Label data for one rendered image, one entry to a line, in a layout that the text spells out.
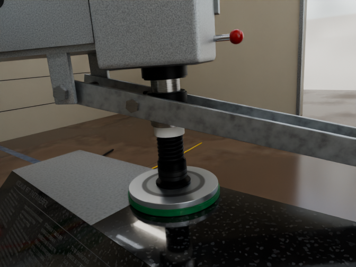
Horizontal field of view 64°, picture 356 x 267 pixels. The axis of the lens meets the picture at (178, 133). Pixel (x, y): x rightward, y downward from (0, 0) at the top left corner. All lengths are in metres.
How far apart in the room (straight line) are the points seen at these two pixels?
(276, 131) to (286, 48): 4.96
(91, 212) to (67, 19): 0.40
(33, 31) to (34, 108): 5.12
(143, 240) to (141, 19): 0.39
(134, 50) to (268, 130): 0.29
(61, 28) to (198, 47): 0.27
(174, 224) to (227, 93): 5.56
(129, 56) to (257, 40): 5.23
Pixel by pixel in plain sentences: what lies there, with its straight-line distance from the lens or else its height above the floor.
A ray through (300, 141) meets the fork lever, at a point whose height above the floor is 0.97.
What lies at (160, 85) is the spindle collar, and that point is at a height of 1.08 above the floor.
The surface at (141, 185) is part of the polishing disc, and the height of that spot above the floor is 0.85.
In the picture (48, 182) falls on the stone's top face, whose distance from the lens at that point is 0.89.
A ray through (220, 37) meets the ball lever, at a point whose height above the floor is 1.17.
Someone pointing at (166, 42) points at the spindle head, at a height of 1.16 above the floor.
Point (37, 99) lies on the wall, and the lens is 5.77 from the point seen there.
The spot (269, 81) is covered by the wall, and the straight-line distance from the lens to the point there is 5.64.
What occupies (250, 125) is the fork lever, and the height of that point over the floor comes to 1.00.
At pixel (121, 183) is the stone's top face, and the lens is 0.79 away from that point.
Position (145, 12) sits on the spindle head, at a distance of 0.53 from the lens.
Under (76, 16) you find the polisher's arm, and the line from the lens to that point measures 0.60.
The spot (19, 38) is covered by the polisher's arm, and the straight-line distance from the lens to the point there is 0.68.
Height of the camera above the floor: 1.13
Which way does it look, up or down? 15 degrees down
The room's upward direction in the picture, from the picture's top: 4 degrees counter-clockwise
